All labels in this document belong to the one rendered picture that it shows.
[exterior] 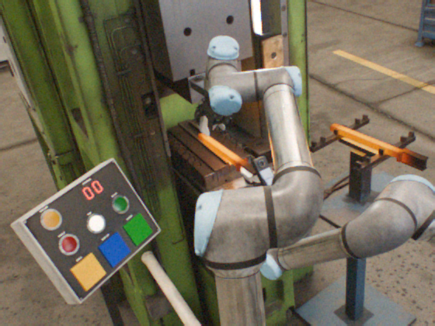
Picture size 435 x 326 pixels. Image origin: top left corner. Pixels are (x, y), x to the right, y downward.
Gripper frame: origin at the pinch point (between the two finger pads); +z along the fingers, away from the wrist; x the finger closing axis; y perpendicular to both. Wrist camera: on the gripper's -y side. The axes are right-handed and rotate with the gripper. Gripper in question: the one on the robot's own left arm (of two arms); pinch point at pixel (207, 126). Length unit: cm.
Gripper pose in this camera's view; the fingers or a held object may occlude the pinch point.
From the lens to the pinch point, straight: 145.4
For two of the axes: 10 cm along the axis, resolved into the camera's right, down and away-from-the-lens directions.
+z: -1.1, 5.5, 8.3
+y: 5.0, 7.5, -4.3
